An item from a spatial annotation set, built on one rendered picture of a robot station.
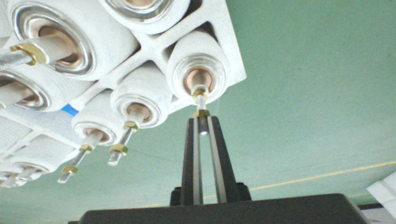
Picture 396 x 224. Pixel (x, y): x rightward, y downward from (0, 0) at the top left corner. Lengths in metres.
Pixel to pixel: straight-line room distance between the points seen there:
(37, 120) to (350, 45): 0.98
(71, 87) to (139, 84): 0.13
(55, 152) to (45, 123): 0.09
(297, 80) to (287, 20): 0.23
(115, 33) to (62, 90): 0.13
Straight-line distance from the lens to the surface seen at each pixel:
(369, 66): 0.78
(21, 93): 0.30
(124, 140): 0.19
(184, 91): 0.18
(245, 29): 0.43
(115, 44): 0.21
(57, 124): 0.56
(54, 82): 0.28
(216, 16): 0.23
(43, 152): 0.56
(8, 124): 0.57
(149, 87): 0.20
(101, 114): 0.28
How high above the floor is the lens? 0.40
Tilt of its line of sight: 48 degrees down
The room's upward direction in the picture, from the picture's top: 177 degrees clockwise
